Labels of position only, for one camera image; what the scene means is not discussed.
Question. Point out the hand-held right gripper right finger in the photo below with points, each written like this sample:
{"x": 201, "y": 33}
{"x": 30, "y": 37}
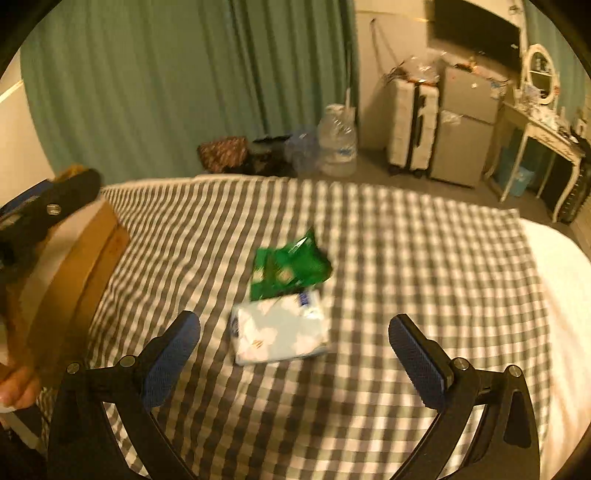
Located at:
{"x": 418, "y": 364}

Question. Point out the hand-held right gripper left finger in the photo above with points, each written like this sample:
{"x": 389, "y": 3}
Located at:
{"x": 171, "y": 364}

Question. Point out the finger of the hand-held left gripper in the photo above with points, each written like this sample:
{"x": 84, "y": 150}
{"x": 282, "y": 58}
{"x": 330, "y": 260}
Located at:
{"x": 64, "y": 198}
{"x": 27, "y": 198}

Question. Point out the brown cardboard box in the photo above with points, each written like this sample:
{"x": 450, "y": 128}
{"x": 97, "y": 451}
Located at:
{"x": 78, "y": 258}

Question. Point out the blue white tissue pack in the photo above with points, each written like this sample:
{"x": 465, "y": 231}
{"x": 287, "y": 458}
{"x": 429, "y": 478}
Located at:
{"x": 277, "y": 327}

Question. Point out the green snack packet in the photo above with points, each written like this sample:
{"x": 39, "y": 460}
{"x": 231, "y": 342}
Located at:
{"x": 286, "y": 267}

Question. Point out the person's left hand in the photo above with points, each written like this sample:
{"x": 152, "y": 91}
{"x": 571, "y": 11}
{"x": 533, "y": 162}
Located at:
{"x": 21, "y": 385}

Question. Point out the grey white checked blanket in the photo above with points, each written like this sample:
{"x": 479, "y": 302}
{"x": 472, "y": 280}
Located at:
{"x": 392, "y": 258}

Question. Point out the wide green curtain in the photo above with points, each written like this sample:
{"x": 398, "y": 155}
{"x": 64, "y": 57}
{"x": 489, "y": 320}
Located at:
{"x": 161, "y": 83}

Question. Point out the white bed sheet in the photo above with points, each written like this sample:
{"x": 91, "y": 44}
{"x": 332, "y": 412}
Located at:
{"x": 563, "y": 300}

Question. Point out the floral fabric bag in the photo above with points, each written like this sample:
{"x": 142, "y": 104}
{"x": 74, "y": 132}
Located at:
{"x": 224, "y": 154}

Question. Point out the black bag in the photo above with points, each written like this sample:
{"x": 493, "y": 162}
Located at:
{"x": 272, "y": 157}

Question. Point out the blue bin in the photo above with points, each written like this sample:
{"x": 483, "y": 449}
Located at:
{"x": 521, "y": 180}

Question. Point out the grey small fridge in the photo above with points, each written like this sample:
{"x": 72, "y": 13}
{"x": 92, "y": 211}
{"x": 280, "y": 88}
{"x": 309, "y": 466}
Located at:
{"x": 461, "y": 138}

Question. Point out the black hanging garment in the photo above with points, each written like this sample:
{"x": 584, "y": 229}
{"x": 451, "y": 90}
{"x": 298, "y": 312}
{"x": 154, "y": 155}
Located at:
{"x": 577, "y": 194}

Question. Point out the large clear water jug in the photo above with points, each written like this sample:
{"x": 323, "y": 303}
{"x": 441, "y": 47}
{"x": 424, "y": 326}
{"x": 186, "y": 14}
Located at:
{"x": 339, "y": 143}

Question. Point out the white suitcase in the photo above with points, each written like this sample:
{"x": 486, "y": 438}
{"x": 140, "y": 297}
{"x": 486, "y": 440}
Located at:
{"x": 406, "y": 129}

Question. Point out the crushed blue water jug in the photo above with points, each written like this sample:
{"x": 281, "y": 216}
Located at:
{"x": 302, "y": 154}

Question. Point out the white dressing table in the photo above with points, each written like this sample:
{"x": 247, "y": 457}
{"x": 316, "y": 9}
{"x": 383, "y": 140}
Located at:
{"x": 549, "y": 134}

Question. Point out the thin white pole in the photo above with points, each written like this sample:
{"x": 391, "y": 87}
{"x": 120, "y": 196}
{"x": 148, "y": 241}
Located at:
{"x": 347, "y": 98}

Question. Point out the clear plastic bags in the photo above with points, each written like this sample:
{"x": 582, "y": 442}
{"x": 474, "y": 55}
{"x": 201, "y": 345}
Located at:
{"x": 418, "y": 69}

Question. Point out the white oval mirror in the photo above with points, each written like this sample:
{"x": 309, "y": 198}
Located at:
{"x": 541, "y": 69}

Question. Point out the narrow green curtain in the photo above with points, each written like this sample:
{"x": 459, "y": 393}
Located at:
{"x": 540, "y": 18}

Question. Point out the black wall television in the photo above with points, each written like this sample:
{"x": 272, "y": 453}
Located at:
{"x": 475, "y": 32}

